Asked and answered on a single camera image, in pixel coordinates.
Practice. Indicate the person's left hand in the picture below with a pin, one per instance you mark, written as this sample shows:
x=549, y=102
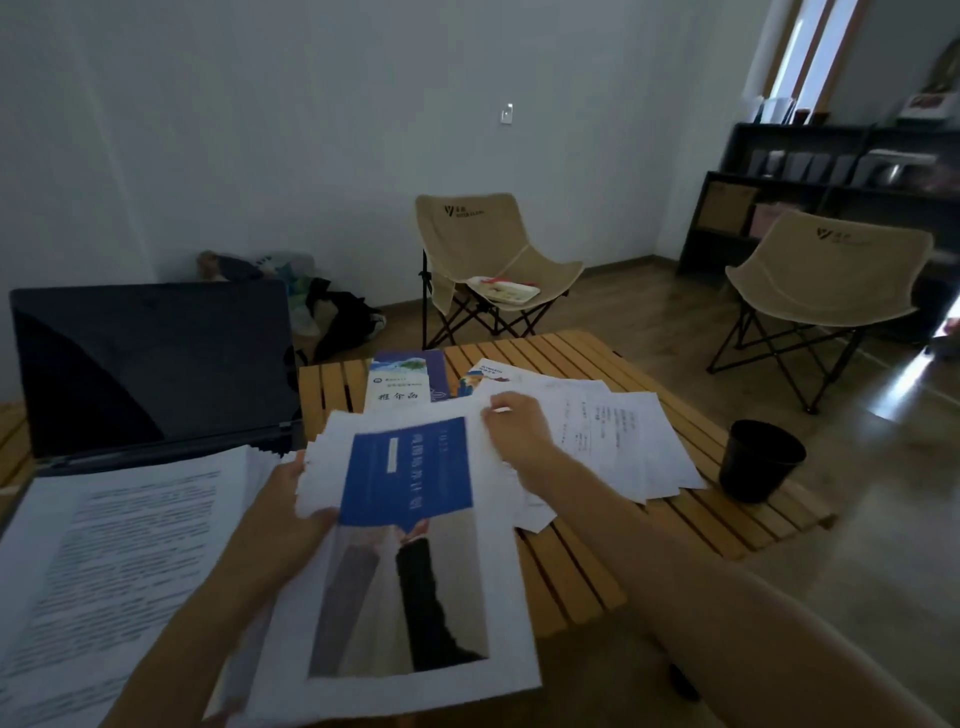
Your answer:
x=277, y=532

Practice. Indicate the person's right hand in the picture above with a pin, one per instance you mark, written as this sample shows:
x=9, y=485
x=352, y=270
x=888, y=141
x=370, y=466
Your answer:
x=521, y=435

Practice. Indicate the thin stack of sorted sheets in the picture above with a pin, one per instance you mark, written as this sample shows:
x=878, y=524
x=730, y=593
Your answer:
x=311, y=480

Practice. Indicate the colourful illustrated leaflet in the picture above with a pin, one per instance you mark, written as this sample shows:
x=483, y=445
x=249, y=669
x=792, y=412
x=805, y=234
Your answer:
x=469, y=379

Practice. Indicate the pile of white papers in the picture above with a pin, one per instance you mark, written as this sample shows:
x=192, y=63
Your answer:
x=622, y=435

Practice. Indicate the blue booklet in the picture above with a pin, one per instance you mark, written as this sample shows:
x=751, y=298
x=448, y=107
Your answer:
x=405, y=375

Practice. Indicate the sorted text document stack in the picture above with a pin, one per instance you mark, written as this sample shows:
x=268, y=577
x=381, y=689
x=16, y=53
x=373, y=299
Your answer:
x=105, y=570

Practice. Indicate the grey laptop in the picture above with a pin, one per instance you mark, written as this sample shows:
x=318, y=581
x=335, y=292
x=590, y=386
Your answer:
x=165, y=360

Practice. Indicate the person's left forearm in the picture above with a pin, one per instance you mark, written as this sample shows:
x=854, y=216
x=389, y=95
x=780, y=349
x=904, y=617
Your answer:
x=180, y=660

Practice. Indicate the person's right forearm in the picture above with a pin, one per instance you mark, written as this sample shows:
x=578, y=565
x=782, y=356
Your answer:
x=735, y=615

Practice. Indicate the wooden slatted table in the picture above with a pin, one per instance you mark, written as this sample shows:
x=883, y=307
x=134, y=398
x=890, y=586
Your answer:
x=570, y=577

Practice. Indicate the red and white booklet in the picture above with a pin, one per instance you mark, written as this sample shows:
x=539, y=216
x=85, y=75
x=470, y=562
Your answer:
x=502, y=289

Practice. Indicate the beige folding chair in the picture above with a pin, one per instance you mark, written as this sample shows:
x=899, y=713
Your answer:
x=480, y=240
x=825, y=277

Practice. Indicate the black plastic pot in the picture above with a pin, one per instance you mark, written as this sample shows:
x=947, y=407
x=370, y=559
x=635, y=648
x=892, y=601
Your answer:
x=761, y=461

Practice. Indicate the black shelf unit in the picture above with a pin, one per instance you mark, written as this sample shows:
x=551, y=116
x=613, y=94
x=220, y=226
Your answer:
x=697, y=255

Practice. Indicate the dark bottle with blue cap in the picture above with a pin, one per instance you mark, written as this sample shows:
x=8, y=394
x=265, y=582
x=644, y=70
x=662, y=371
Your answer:
x=682, y=682

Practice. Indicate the woven storage basket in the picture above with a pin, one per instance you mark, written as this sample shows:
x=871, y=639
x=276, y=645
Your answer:
x=727, y=208

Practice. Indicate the pink storage box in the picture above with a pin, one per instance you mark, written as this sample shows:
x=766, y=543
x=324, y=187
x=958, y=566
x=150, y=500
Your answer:
x=771, y=220

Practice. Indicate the metal pot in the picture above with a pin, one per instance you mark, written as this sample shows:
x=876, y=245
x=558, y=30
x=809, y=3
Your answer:
x=896, y=169

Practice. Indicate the tall narrow window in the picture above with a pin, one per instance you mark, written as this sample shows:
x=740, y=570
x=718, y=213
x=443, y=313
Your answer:
x=817, y=52

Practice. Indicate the red and white box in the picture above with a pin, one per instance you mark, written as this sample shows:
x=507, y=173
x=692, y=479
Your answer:
x=928, y=107

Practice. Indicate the brown bottle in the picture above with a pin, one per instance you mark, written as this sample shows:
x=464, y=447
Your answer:
x=945, y=67

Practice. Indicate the white wall hook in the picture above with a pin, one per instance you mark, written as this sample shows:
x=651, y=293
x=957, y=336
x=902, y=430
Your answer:
x=507, y=113

